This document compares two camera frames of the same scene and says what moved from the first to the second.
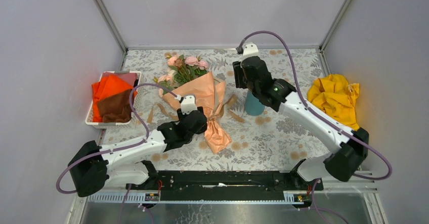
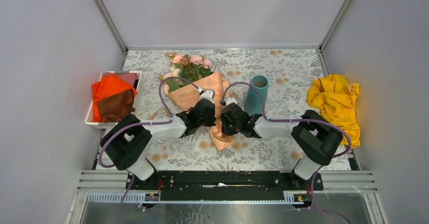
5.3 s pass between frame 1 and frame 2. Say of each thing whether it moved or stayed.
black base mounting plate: stayed
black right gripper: moved
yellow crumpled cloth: stayed
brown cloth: stayed
